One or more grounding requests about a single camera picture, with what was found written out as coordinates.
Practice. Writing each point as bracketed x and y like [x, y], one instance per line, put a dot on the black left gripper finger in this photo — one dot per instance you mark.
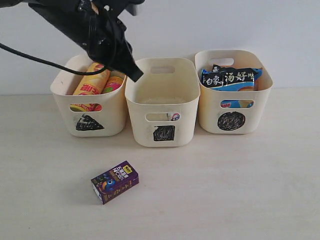
[125, 64]

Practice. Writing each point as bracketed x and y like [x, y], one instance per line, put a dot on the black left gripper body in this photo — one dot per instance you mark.
[102, 36]

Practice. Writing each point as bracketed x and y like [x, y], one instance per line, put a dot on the pink Lays chips can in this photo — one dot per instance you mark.
[113, 83]

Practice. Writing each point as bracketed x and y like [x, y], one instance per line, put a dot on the yellow Lays chips can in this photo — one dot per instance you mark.
[90, 85]

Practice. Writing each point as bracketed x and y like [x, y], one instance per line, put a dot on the blue white milk carton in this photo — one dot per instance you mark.
[163, 117]

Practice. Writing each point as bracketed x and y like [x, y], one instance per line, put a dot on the orange noodle packet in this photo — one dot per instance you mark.
[219, 69]

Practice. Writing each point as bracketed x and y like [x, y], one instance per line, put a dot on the blue noodle packet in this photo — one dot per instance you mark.
[239, 80]

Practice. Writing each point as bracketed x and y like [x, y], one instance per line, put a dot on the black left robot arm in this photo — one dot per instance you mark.
[60, 13]

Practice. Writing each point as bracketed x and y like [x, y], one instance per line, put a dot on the cream bin triangle mark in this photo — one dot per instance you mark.
[109, 121]

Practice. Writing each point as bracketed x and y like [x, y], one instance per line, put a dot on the cream bin square mark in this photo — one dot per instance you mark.
[168, 85]

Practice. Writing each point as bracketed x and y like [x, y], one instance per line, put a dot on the cream bin circle mark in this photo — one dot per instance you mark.
[216, 119]

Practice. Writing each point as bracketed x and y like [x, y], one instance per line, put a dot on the purple juice box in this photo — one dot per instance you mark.
[115, 181]

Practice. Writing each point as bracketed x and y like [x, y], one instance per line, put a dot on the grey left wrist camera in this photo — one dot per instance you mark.
[130, 6]

